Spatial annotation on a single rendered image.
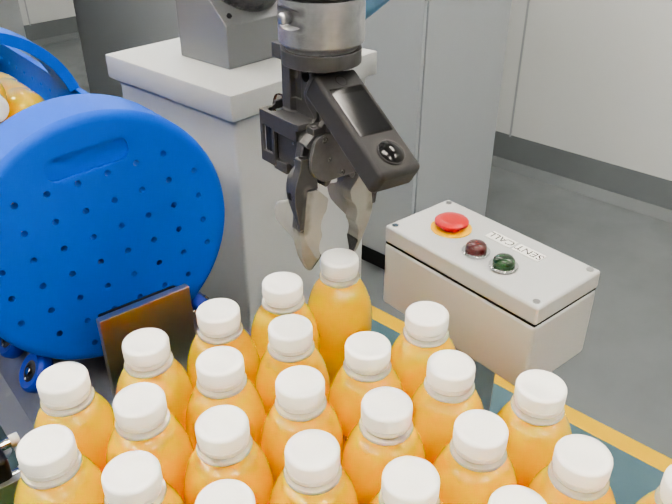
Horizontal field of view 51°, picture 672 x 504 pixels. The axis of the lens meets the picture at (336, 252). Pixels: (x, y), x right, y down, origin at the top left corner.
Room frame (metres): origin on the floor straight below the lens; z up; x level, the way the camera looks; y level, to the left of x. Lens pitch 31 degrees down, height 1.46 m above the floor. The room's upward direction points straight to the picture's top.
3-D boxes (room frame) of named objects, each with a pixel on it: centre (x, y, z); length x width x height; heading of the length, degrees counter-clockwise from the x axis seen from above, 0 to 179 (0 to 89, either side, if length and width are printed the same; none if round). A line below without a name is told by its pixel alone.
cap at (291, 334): (0.49, 0.04, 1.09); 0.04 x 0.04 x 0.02
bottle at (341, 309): (0.60, 0.00, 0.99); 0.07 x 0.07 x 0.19
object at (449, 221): (0.65, -0.12, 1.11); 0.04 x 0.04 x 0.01
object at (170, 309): (0.59, 0.20, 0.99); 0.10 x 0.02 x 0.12; 129
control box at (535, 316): (0.61, -0.15, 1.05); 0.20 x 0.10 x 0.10; 39
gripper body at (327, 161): (0.62, 0.02, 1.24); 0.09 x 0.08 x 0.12; 39
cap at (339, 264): (0.60, 0.00, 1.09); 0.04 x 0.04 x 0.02
